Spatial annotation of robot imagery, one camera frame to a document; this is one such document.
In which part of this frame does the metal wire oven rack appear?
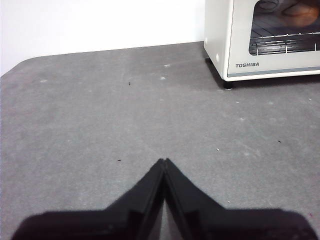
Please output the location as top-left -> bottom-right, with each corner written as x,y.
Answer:
249,31 -> 320,55

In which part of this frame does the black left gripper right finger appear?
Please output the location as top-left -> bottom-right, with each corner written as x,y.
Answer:
164,157 -> 318,240

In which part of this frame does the glass oven door with handle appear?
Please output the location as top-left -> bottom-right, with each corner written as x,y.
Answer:
226,0 -> 320,78

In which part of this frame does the cream Toshiba toaster oven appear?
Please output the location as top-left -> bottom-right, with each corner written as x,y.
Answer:
203,0 -> 320,90

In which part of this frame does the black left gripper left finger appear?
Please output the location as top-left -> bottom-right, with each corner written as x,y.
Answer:
9,158 -> 166,240

